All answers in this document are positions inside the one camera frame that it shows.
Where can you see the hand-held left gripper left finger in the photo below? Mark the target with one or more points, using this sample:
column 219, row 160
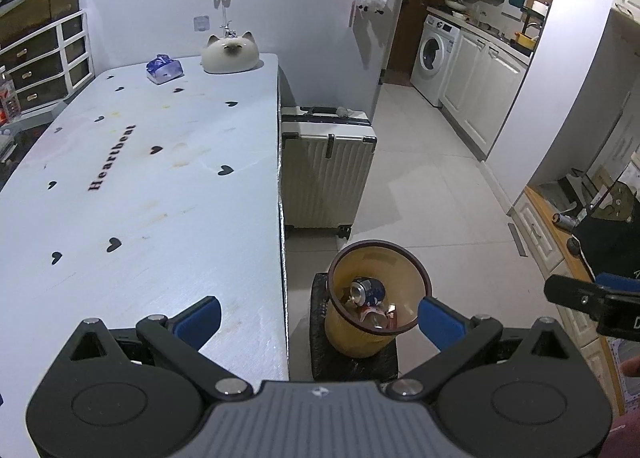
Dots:
column 197, row 320

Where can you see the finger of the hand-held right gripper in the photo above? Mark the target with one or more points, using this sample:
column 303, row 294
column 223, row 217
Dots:
column 575, row 292
column 620, row 284

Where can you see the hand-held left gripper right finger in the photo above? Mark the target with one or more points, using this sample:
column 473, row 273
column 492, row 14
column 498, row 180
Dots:
column 440, row 322

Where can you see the red carton box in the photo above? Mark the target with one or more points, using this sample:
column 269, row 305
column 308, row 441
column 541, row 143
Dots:
column 382, row 317

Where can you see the crushed blue can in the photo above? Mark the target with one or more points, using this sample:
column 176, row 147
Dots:
column 368, row 290

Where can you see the yellow plastic waste bin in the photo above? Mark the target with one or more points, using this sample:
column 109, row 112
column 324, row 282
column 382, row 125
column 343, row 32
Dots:
column 350, row 328

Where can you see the person's right hand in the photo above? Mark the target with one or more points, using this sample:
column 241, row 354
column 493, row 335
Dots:
column 631, row 368

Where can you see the black bag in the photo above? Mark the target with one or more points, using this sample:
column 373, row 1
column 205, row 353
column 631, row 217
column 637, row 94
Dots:
column 610, row 243

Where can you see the low wood-top cabinet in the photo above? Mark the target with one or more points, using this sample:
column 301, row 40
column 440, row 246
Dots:
column 537, row 233

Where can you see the pink cloth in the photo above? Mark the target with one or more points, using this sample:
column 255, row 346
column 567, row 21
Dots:
column 627, row 438

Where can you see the white ribbed suitcase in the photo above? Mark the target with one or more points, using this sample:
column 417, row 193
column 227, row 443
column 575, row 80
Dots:
column 325, row 172

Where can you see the white kitchen base cabinets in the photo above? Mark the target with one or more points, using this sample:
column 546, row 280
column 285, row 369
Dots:
column 480, row 92

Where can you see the blue tissue pack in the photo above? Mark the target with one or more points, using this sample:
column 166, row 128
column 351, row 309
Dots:
column 164, row 70

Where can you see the yellow pot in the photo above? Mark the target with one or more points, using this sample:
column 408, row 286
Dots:
column 526, row 40

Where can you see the white washing machine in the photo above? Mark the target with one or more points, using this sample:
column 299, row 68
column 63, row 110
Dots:
column 432, row 57

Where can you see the white cat-shaped ornament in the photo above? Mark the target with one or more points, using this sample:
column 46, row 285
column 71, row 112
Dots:
column 230, row 55

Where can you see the brown wooden door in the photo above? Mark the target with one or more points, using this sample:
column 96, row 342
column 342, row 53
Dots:
column 407, row 37

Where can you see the red-label water bottle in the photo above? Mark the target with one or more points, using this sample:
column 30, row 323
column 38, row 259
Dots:
column 7, row 97

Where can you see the white drawer cabinet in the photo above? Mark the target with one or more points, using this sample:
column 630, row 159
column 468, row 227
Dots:
column 45, row 67

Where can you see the white sheep plush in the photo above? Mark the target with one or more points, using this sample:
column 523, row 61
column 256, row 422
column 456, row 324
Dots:
column 373, row 0

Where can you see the glass fish tank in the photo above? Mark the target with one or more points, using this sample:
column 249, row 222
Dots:
column 40, row 2

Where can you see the wall outlet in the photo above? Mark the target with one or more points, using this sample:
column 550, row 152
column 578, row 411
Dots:
column 200, row 22

